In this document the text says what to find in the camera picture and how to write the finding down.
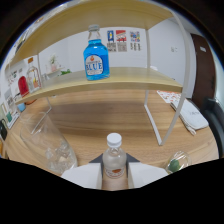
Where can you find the blue liquid bottle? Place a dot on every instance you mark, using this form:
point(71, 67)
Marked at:
point(96, 60)

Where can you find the glass cup of limes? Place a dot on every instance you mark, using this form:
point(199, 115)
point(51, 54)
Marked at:
point(176, 163)

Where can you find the orange printed leaflet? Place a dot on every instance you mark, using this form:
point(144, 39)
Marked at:
point(168, 96)

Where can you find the clear glass with ice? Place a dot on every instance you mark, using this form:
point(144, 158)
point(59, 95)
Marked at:
point(50, 146)

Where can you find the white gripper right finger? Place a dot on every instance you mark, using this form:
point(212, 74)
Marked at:
point(146, 173)

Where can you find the black bag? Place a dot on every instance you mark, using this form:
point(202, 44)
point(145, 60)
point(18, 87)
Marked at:
point(3, 130)

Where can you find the brown door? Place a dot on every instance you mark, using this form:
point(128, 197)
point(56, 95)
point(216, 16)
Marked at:
point(202, 71)

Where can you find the black chair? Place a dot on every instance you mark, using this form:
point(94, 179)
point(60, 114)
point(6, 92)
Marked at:
point(215, 125)

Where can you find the white bottle blue base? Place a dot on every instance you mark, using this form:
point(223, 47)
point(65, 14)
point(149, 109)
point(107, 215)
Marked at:
point(21, 107)

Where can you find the red wall poster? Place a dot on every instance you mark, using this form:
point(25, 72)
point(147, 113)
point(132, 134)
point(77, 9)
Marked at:
point(121, 40)

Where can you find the clear bottle white cap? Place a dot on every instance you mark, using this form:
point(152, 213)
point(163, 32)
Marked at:
point(114, 160)

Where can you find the blue wall poster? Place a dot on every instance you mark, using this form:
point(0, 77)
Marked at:
point(110, 40)

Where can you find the green potted plant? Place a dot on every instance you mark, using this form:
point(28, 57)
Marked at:
point(65, 72)

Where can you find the clear bottle orange cap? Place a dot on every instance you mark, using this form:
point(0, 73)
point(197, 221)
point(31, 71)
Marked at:
point(33, 78)

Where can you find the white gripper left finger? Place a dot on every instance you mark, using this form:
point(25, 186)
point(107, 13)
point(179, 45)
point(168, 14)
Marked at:
point(83, 176)

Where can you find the white frame wooden shelf rack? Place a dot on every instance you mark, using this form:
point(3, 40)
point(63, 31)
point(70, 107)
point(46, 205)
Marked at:
point(133, 78)

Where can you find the multicolour wall poster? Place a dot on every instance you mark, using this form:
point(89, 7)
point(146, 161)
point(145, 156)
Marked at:
point(135, 40)

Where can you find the white flower vase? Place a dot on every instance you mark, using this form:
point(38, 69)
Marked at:
point(53, 65)

